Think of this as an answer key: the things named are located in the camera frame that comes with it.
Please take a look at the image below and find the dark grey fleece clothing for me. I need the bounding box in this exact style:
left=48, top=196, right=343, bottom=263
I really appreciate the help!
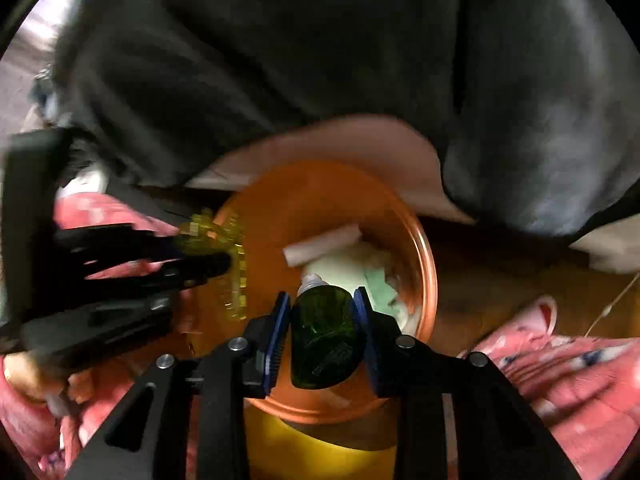
left=50, top=0, right=640, bottom=251

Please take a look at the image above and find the yellow plastic stool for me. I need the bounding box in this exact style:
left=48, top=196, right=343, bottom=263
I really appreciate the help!
left=245, top=402, right=401, bottom=480

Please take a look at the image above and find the yellow bead string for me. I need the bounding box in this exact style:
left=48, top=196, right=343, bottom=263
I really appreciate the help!
left=175, top=207, right=249, bottom=322

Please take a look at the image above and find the pink slipper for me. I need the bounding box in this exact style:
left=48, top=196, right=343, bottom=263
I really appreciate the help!
left=492, top=295, right=558, bottom=341

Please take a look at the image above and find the light green packet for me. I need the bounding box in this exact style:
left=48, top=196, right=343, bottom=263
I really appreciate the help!
left=305, top=242, right=416, bottom=331

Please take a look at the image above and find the thin white cable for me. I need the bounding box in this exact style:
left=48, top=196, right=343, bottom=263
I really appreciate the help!
left=584, top=272, right=640, bottom=338

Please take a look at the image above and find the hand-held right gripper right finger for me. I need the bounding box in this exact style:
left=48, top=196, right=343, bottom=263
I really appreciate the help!
left=352, top=287, right=581, bottom=480

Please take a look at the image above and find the pale pink cloth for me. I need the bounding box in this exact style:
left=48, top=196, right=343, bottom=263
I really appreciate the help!
left=185, top=115, right=476, bottom=226

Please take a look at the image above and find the orange plastic basin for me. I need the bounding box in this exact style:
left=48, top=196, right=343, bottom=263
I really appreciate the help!
left=187, top=160, right=440, bottom=425

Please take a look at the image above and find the pink floral blanket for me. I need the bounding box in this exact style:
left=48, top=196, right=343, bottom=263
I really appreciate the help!
left=0, top=192, right=640, bottom=480

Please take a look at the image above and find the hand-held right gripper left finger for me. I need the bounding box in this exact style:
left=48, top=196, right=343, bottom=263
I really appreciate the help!
left=65, top=291, right=292, bottom=480

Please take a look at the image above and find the white furniture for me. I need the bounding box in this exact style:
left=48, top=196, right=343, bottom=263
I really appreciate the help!
left=570, top=205, right=640, bottom=276

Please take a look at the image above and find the green plastic bottle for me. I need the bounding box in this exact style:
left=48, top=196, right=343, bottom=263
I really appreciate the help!
left=290, top=272, right=362, bottom=391

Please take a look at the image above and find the white paper piece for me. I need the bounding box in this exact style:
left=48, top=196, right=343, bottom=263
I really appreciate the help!
left=282, top=224, right=363, bottom=267

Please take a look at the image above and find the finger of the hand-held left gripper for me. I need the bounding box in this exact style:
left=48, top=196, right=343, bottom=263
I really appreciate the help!
left=55, top=224, right=191, bottom=267
left=82, top=251, right=233, bottom=307

